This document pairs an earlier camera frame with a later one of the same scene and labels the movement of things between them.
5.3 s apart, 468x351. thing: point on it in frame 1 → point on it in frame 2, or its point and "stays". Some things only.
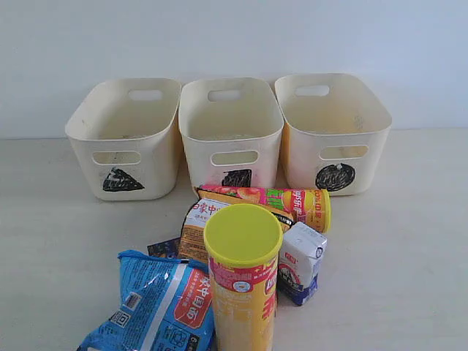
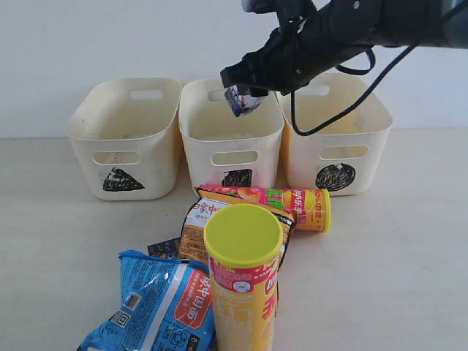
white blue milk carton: (302, 251) → (241, 104)
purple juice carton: (170, 248) stays
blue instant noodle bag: (167, 306) stays
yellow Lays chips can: (242, 243) stays
